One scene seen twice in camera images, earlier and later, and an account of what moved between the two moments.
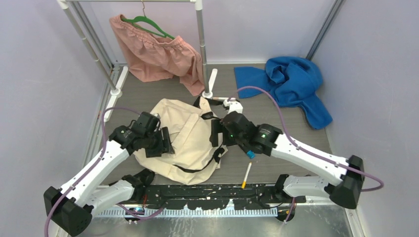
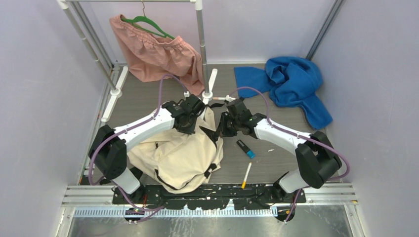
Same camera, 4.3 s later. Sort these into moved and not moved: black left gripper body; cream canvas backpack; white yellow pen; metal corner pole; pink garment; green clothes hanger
Moved: black left gripper body; cream canvas backpack
Not moved: green clothes hanger; pink garment; metal corner pole; white yellow pen
